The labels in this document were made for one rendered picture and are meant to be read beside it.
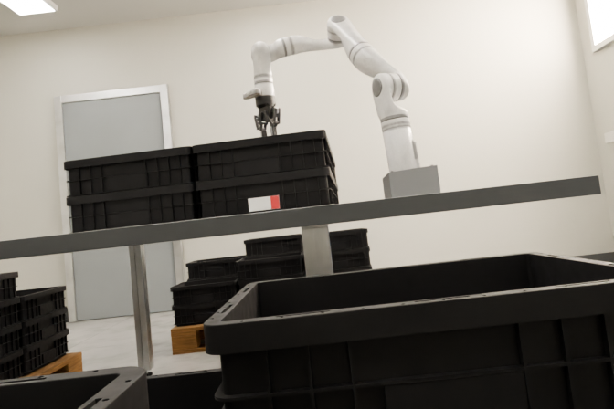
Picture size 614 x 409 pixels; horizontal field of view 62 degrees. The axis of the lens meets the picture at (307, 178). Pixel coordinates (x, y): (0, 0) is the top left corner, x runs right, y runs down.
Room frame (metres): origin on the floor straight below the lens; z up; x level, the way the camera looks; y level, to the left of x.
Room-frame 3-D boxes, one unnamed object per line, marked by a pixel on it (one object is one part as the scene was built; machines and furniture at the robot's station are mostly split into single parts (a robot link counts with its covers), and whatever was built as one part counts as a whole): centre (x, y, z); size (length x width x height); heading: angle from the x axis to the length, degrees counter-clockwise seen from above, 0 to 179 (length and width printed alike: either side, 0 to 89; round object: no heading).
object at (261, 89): (1.85, 0.14, 1.18); 0.11 x 0.09 x 0.06; 131
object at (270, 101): (1.86, 0.12, 1.11); 0.08 x 0.08 x 0.09
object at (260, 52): (1.85, 0.12, 1.27); 0.09 x 0.07 x 0.15; 7
